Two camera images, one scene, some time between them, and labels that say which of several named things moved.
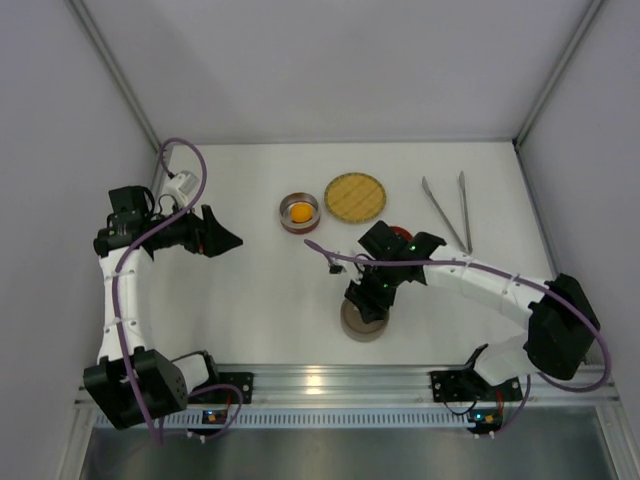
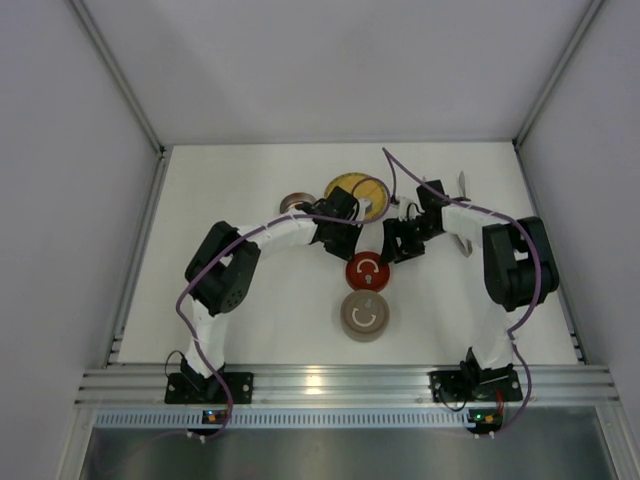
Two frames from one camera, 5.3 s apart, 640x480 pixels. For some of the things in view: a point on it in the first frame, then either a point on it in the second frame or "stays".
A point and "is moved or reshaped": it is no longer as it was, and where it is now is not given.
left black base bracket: (242, 381) stays
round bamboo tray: (355, 197) stays
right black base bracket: (469, 386) stays
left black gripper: (205, 233) to (342, 242)
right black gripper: (364, 301) to (400, 245)
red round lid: (402, 231) is moved or reshaped
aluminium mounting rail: (410, 385) stays
